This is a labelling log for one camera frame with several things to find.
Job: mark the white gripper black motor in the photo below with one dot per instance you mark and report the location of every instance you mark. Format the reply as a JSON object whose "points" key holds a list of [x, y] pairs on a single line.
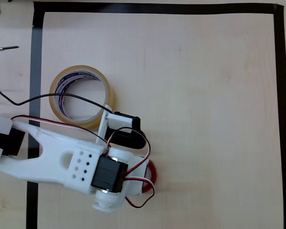
{"points": [[141, 180]]}

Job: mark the small red tape roll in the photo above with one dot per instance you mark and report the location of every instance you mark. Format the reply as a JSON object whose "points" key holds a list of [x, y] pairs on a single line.
{"points": [[154, 171]]}

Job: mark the big yellow tape roll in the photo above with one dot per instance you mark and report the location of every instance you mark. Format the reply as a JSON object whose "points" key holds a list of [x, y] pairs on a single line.
{"points": [[83, 67]]}

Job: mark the slim screwdriver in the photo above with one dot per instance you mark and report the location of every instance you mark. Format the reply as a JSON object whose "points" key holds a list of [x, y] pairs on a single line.
{"points": [[4, 48]]}

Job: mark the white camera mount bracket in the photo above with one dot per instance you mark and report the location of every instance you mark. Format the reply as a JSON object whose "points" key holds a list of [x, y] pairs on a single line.
{"points": [[102, 126]]}

